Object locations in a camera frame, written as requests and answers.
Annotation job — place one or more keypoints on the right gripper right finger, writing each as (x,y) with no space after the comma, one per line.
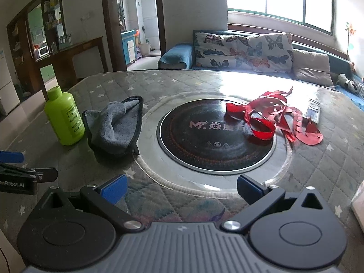
(262,201)

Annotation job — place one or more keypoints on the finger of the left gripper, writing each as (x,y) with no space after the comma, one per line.
(41,174)
(11,157)

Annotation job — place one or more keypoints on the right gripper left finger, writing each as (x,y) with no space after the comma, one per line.
(102,201)

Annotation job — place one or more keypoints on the grey microfibre cloth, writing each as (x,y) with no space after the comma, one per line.
(114,131)

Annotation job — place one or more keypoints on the green plastic bottle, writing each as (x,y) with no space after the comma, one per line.
(63,116)

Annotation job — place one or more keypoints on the white refrigerator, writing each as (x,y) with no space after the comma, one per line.
(8,95)

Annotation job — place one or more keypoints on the red ribbon strips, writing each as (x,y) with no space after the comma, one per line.
(269,112)

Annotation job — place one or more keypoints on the black round induction cooktop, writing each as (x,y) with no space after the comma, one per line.
(200,136)

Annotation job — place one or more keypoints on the grey quilted star tablecloth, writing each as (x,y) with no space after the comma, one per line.
(161,189)

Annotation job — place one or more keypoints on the remote control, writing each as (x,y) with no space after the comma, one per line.
(312,110)

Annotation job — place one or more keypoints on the dark wooden shelf cabinet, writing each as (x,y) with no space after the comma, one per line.
(62,40)

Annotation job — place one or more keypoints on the beige cushion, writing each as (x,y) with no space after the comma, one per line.
(312,67)

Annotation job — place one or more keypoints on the stuffed toy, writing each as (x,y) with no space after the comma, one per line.
(347,84)

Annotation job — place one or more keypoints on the butterfly print pillow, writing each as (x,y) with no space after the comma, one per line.
(271,53)

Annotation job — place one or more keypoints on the blue sofa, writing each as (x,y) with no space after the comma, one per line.
(181,56)

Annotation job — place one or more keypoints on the white waste bin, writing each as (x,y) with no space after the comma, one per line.
(145,49)

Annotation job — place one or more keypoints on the colourful pinwheel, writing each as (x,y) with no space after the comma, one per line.
(350,33)

